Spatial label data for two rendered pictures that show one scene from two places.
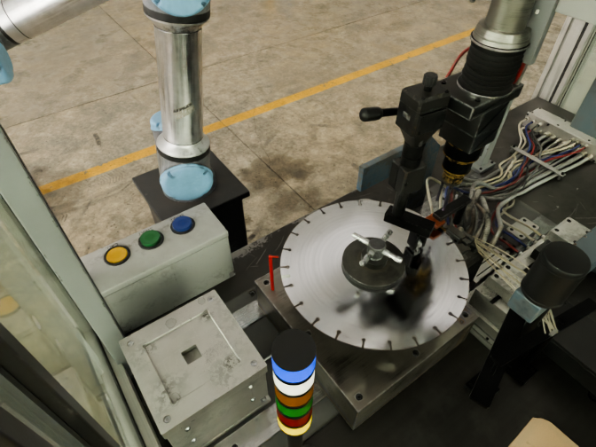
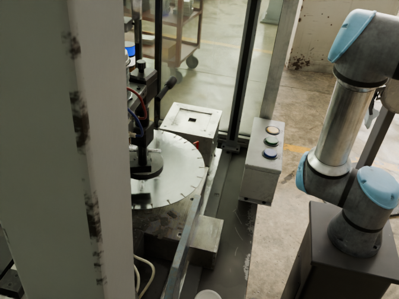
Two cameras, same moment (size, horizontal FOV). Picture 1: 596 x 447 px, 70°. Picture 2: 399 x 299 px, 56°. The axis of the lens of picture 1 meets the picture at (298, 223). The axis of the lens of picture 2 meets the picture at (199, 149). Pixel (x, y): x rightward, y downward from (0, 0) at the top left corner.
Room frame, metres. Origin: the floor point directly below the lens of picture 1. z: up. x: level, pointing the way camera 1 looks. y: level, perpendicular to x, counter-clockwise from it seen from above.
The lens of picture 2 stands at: (1.11, -0.58, 1.59)
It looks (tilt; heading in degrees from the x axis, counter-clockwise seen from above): 37 degrees down; 135
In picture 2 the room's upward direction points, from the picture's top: 6 degrees clockwise
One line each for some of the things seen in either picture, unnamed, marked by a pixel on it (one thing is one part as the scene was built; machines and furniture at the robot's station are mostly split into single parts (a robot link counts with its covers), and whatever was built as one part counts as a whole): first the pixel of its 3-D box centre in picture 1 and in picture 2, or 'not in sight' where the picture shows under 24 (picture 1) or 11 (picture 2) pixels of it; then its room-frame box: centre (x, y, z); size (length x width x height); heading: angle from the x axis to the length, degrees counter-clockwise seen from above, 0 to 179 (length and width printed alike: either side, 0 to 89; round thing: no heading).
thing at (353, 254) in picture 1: (373, 259); (142, 159); (0.47, -0.13, 0.96); 0.11 x 0.11 x 0.03
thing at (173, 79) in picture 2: (390, 116); (158, 86); (0.54, -0.13, 1.21); 0.08 x 0.06 x 0.03; 126
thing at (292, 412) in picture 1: (294, 394); not in sight; (0.20, 0.00, 1.05); 0.05 x 0.04 x 0.03; 36
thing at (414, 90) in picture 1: (416, 137); (141, 105); (0.53, -0.18, 1.17); 0.06 x 0.05 x 0.20; 117
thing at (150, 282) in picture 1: (162, 267); (262, 159); (0.56, 0.29, 0.82); 0.28 x 0.11 x 0.15; 126
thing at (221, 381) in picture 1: (199, 373); (190, 137); (0.32, 0.17, 0.82); 0.18 x 0.18 x 0.15; 36
